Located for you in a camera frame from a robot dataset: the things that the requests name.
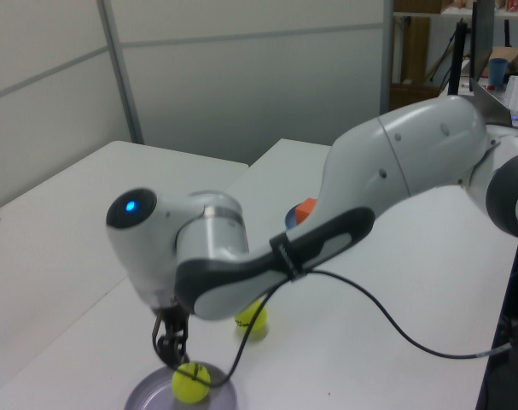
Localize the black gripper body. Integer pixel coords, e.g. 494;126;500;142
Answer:
154;303;188;337

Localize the black cable strap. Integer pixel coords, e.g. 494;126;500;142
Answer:
268;233;305;284

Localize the black monitor stand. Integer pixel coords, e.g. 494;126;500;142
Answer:
447;19;473;97

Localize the purple plate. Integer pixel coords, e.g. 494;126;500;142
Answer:
124;362;238;410

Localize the tennis ball with black print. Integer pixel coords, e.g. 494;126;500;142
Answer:
234;298;269;341

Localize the plain yellow tennis ball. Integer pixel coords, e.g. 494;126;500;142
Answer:
172;361;212;404

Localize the black computer monitor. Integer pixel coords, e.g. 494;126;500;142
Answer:
471;0;497;82

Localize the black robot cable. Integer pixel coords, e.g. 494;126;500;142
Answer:
189;268;514;388

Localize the grey metal sheet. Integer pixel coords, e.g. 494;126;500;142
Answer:
469;78;514;126

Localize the wooden shelf unit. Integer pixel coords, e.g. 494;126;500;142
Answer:
393;0;456;113

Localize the cardboard box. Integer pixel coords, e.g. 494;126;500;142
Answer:
490;45;518;66

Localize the blue cup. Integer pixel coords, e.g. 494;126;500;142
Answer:
488;57;509;89

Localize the orange foam cube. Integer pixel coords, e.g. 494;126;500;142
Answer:
295;196;318;226

